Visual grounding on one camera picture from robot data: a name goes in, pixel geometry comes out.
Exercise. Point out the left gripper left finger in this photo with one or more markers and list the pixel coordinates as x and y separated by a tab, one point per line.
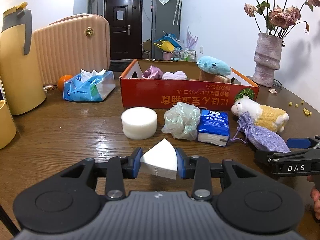
116	170

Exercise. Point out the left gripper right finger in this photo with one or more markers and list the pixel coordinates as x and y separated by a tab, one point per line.
201	171

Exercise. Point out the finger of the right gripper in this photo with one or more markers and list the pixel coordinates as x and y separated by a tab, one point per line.
304	143
307	159

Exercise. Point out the lavender drawstring bag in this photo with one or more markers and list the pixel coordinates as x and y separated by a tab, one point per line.
261	137

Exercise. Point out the yellow white sheep plush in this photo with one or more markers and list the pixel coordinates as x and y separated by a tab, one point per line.
265	116

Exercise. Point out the white wedge sponge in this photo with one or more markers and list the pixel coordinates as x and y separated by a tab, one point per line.
160	160

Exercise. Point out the white round sponge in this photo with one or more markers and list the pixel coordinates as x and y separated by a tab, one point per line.
139	123

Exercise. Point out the white mesh bath pouf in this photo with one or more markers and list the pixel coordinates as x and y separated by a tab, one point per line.
181	121

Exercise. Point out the lilac towel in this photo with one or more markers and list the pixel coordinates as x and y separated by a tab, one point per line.
178	75

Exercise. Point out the pink satin pouch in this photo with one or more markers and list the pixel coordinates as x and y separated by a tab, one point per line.
152	73

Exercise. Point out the light blue plush toy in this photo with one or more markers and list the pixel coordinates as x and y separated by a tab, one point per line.
214	66

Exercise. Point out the person's hand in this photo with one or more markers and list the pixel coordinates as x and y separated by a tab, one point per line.
314	194

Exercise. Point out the yellow crumbs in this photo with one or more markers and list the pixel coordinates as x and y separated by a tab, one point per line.
306	112

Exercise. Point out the blue pocket tissue pack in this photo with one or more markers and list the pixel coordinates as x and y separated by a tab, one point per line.
213	128

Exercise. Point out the fallen pink petal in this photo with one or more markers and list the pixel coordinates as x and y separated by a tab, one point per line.
273	91

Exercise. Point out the black glasses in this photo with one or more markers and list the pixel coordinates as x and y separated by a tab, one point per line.
277	84

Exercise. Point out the pink textured vase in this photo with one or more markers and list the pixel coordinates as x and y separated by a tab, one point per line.
267	58

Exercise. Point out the red orange cardboard box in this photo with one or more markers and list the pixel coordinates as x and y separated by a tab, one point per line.
137	91

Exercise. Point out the blue tissue packet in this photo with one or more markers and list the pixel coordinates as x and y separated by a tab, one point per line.
89	86

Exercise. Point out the black chair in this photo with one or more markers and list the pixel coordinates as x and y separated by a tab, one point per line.
119	65

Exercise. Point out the orange fruit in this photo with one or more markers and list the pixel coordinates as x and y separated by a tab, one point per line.
61	81

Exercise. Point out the yellow mug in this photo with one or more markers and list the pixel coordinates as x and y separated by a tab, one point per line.
7	126

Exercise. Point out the dried pink roses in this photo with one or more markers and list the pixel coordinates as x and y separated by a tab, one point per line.
279	21

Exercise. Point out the small cardboard box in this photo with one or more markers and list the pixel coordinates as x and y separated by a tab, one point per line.
146	49

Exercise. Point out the purple feather decoration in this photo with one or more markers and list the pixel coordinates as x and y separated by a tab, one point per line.
191	41

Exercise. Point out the yellow thermos jug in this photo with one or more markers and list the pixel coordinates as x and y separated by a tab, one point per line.
20	73

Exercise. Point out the blue yellow bag pile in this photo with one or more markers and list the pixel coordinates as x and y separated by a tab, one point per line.
168	43

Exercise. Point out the pink ribbed suitcase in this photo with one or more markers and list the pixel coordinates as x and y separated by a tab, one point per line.
71	44

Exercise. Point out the dark brown door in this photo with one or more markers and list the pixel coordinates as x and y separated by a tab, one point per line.
125	20

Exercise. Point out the grey refrigerator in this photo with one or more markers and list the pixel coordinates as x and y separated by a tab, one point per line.
165	20

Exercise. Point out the metal wire cart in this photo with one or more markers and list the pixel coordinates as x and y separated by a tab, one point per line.
184	55

